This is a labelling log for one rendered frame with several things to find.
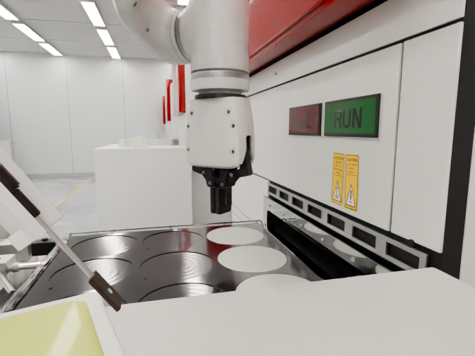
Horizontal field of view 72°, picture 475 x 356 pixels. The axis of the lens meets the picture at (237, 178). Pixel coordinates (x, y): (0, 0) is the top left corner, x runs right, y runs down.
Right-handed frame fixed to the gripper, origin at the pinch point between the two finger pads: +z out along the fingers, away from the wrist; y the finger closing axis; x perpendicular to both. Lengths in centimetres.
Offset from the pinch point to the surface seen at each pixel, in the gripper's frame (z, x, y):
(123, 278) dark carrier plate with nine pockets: 8.0, -15.0, -4.0
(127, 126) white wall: -18, 461, -640
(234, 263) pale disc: 8.0, -3.2, 4.7
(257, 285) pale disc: 8.0, -6.9, 10.9
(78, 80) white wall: -122, 385, -706
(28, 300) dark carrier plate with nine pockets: 7.9, -24.4, -7.7
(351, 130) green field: -10.5, 2.9, 18.3
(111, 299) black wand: -0.9, -28.6, 14.2
